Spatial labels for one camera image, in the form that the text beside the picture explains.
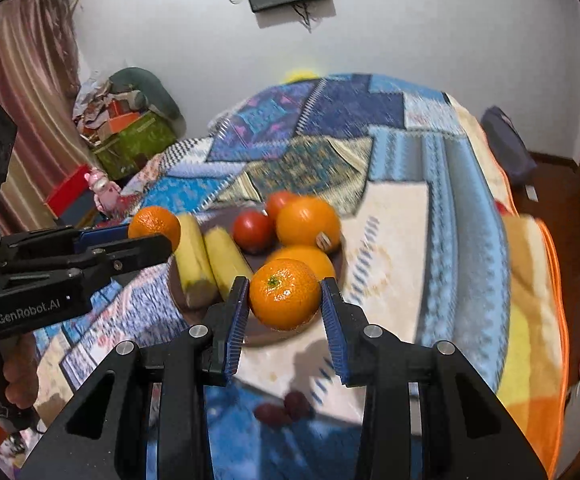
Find pink toy figure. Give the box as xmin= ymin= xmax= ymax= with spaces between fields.
xmin=84 ymin=167 xmax=123 ymax=214

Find person's left hand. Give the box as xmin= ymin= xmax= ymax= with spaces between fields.
xmin=1 ymin=332 xmax=39 ymax=412

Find black hanging cables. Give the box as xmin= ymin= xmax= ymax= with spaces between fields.
xmin=290 ymin=2 xmax=321 ymax=32

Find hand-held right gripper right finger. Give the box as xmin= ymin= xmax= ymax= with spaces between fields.
xmin=321 ymin=279 xmax=547 ymax=480

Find purple plate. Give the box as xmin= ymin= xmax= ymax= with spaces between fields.
xmin=168 ymin=204 xmax=347 ymax=349

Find dark red jujube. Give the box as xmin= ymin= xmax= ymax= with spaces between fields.
xmin=254 ymin=402 xmax=291 ymax=428
xmin=284 ymin=391 xmax=313 ymax=418

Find green cardboard box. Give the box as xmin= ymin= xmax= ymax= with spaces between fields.
xmin=92 ymin=110 xmax=179 ymax=182

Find red box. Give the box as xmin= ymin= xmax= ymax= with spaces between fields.
xmin=44 ymin=165 xmax=96 ymax=217

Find orange yellow fleece blanket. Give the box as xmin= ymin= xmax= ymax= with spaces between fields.
xmin=495 ymin=200 xmax=571 ymax=478

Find striped brown curtain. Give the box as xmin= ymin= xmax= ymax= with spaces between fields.
xmin=0 ymin=0 xmax=101 ymax=233

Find red tomato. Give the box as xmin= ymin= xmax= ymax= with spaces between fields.
xmin=233 ymin=210 xmax=277 ymax=255
xmin=265 ymin=191 xmax=299 ymax=224

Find patchwork printed blanket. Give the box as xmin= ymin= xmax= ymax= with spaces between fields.
xmin=17 ymin=74 xmax=516 ymax=480

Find large orange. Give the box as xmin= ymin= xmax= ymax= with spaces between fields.
xmin=265 ymin=245 xmax=337 ymax=282
xmin=275 ymin=196 xmax=342 ymax=254

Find pile of crumpled paper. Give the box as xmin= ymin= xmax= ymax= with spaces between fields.
xmin=72 ymin=72 xmax=120 ymax=137

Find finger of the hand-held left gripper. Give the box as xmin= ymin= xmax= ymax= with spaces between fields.
xmin=0 ymin=233 xmax=173 ymax=287
xmin=2 ymin=223 xmax=131 ymax=257

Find orange box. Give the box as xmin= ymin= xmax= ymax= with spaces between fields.
xmin=104 ymin=112 xmax=141 ymax=134

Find yellow corn cob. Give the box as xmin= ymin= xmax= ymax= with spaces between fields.
xmin=204 ymin=228 xmax=255 ymax=301
xmin=174 ymin=213 xmax=219 ymax=309

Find small tangerine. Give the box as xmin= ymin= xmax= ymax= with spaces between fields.
xmin=128 ymin=206 xmax=182 ymax=253
xmin=249 ymin=258 xmax=322 ymax=331

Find grey plush pillow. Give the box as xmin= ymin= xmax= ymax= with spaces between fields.
xmin=108 ymin=67 xmax=184 ymax=122

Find dark blue bag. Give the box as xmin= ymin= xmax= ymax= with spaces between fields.
xmin=481 ymin=106 xmax=539 ymax=184

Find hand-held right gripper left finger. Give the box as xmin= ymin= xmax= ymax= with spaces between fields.
xmin=20 ymin=276 xmax=251 ymax=480

